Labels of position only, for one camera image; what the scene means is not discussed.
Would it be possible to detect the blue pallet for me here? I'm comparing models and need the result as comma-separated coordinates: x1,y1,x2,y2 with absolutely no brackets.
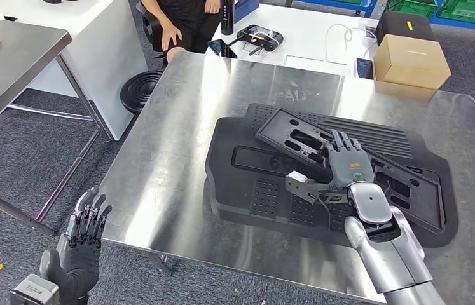
429,12,475,34
296,0,379,18

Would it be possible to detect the black remote controller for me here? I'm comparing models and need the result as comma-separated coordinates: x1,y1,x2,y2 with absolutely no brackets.
226,24,284,57

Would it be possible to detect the black chair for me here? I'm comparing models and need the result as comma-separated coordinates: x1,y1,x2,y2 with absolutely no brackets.
135,1,169,66

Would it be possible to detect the white desk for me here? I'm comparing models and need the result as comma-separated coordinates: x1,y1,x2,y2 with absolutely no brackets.
205,3,379,79

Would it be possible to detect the stainless steel table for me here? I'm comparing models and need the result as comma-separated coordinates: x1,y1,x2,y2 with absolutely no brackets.
0,15,114,236

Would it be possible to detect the black smartphone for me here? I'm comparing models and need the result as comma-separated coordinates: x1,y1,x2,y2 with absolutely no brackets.
355,58,374,80

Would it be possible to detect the blue box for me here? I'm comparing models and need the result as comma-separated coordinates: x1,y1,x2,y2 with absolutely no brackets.
233,0,260,24

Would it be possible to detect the green plastic crate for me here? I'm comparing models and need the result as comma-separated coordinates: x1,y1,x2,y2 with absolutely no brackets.
437,0,475,25
387,0,438,20

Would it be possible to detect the person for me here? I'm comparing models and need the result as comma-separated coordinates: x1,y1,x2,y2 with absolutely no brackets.
140,0,223,64

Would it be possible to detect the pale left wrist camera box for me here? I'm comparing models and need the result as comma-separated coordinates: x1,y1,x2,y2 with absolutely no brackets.
10,274,60,305

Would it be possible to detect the cardboard box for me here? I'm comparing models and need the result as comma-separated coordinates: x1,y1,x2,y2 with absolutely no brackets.
373,33,452,90

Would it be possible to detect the black round stool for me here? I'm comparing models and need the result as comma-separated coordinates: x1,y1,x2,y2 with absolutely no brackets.
120,70,165,115

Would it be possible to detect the stainless steel workbench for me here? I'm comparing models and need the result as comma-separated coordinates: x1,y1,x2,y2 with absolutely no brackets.
98,51,475,305

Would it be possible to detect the black plastic bracket part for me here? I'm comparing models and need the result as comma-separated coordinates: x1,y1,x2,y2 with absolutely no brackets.
255,108,447,235

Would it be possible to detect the thin white cord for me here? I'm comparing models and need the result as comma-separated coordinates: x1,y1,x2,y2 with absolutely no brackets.
324,23,378,66

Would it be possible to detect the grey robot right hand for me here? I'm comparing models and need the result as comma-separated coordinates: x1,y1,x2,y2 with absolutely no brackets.
313,128,376,193

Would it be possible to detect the black bottle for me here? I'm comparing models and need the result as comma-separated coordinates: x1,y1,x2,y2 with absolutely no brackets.
220,0,235,36

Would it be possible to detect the black plastic engine cover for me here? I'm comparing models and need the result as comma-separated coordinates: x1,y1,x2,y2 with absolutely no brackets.
204,102,460,249

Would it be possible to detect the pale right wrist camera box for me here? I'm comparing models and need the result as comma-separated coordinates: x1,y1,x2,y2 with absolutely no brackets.
285,170,310,200

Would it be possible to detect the black right camera bracket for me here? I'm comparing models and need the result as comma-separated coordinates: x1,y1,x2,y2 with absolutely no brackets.
294,180,350,207

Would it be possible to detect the steel table with white panel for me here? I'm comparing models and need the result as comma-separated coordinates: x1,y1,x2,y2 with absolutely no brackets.
0,0,149,142

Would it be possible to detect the black hard case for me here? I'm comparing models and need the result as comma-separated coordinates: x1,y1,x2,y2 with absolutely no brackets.
375,11,438,46

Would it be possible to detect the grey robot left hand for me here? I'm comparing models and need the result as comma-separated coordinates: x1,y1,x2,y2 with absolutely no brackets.
39,185,113,305

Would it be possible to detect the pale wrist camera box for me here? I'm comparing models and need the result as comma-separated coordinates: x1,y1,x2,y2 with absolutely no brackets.
285,170,310,200
10,274,60,305

